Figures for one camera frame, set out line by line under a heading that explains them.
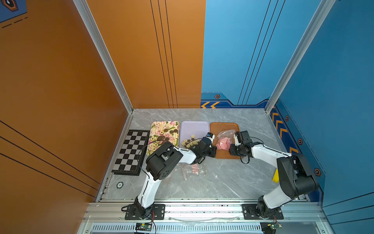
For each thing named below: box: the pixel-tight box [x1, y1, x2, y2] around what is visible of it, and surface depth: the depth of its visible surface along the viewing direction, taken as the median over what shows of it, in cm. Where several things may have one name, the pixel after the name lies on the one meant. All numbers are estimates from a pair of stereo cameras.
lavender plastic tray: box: [179, 120, 210, 149], surface depth 111 cm
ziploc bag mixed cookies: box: [176, 162, 208, 181], surface depth 87 cm
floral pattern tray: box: [146, 120, 180, 156], surface depth 107 cm
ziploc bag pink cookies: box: [216, 129, 236, 151], surface depth 96 cm
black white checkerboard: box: [111, 129, 151, 176], surface depth 95 cm
